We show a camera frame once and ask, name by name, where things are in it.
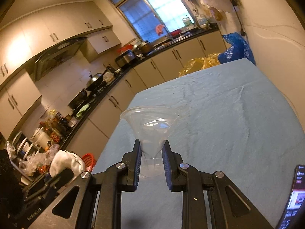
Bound black smartphone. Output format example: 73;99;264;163
275;164;305;229

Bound blue tablecloth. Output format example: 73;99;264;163
92;58;305;229

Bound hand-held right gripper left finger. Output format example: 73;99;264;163
24;139;143;229

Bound blue plastic bag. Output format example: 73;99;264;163
218;32;256;66

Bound gas stove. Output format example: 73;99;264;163
88;83;110;96

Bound hanging plastic bags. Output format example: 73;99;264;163
198;0;235;22

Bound black rice cooker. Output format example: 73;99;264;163
116;50;137;68

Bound yellow plastic bag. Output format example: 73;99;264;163
179;52;221;78

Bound cream small wall cabinet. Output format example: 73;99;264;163
88;29;122;56

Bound white dish rack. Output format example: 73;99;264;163
12;131;34;158

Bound row of condiment bottles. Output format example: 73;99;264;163
39;110;79;144

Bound cream lower kitchen cabinets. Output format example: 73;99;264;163
64;30;227;153

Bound white plastic jug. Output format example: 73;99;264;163
198;17;210;29

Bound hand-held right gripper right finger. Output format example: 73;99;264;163
161;139;274;229

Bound wok with metal lid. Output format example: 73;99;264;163
86;70;108;90

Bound range hood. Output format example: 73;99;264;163
26;36;88;81

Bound green cloth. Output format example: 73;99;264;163
76;104;90;118

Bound stacked metal pots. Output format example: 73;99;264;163
133;40;152;54

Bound black kitchen countertop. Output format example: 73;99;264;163
18;26;220;183

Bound white grey cloth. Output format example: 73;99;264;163
49;150;86;177

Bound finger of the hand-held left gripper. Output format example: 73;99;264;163
44;169;74;186
22;183;69;203

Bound cream large wall cabinets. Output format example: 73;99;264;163
0;2;112;134

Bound black power cord with plug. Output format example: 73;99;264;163
216;0;247;37

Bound clear plastic cup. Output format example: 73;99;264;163
120;105;180;178

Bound orange plastic basket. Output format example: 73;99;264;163
81;153;98;172

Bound black frying pan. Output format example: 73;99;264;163
67;89;88;109

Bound pink hanging cloth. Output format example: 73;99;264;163
155;24;166;37

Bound pile of clear plastic bags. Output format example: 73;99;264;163
19;145;60;174

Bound kitchen window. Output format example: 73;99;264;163
106;0;198;41

